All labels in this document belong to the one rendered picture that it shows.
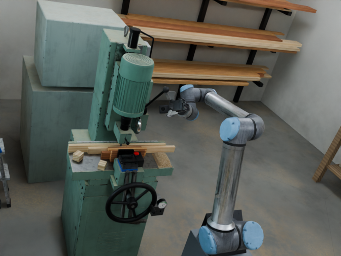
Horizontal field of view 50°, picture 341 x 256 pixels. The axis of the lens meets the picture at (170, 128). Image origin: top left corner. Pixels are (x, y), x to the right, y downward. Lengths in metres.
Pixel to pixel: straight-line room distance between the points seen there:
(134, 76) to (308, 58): 3.79
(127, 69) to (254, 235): 1.11
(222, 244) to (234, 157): 0.47
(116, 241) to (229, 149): 1.08
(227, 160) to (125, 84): 0.65
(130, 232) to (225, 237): 0.75
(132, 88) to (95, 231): 0.96
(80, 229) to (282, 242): 1.85
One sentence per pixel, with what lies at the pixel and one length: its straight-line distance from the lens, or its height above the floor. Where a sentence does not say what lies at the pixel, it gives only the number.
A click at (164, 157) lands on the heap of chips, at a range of 2.21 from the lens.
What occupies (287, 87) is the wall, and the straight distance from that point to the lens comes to 5.61.
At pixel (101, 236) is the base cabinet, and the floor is 0.37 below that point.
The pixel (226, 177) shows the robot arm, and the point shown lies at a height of 1.14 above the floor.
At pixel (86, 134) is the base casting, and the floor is 0.80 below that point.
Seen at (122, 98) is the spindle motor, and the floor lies 1.30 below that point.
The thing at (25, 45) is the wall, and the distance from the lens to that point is 4.24.
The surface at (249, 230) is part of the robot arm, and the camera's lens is 2.07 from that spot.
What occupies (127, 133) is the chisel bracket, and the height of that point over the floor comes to 1.07.
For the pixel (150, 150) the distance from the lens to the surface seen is 2.27.
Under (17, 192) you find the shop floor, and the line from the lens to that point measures 3.24.
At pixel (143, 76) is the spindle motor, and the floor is 1.45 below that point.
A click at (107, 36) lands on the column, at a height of 1.52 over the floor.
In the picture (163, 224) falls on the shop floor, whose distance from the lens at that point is 3.14.
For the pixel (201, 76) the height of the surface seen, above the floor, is 0.60.
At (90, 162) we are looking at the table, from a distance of 2.11.
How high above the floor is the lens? 2.18
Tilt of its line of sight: 30 degrees down
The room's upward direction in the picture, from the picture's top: 16 degrees clockwise
